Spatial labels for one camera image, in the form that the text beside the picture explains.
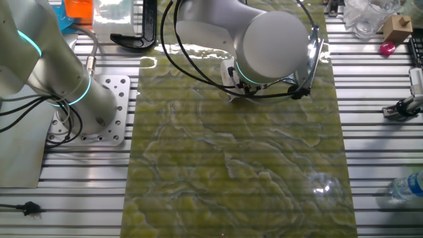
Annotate white toilet paper roll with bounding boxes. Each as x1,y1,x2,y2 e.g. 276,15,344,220
220,59,239,100

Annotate chrome toilet paper holder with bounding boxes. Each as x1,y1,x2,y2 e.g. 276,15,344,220
280,28,325,90

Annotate green marble pattern mat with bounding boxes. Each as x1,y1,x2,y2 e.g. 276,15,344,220
119,0,358,238

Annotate black C-clamp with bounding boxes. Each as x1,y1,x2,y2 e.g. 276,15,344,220
110,0,159,50

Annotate translucent plastic box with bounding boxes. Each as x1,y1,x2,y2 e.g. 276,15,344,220
92,0,135,44

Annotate clear glass mug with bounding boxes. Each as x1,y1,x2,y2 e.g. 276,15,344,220
343,0,403,39

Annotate small pink toy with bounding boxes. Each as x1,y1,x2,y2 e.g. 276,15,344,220
379,41,397,56

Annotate gray paper sheet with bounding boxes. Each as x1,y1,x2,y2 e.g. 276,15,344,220
0,92,56,189

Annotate black power plug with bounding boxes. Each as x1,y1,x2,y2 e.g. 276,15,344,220
0,200,47,218

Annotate clear water bottle blue label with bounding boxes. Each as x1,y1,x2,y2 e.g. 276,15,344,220
388,171,423,202

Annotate wooden block with peg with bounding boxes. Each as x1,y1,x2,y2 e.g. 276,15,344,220
382,14,414,44

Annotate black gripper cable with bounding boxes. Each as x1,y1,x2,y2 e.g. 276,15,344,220
160,0,321,100

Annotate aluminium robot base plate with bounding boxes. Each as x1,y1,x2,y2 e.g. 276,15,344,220
46,74,132,147

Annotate gray robot conduit cable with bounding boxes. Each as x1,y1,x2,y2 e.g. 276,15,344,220
69,23,100,77

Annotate small silver clamp bracket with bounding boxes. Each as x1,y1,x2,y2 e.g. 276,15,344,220
382,95,423,121

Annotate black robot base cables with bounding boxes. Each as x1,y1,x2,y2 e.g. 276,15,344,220
0,94,84,146

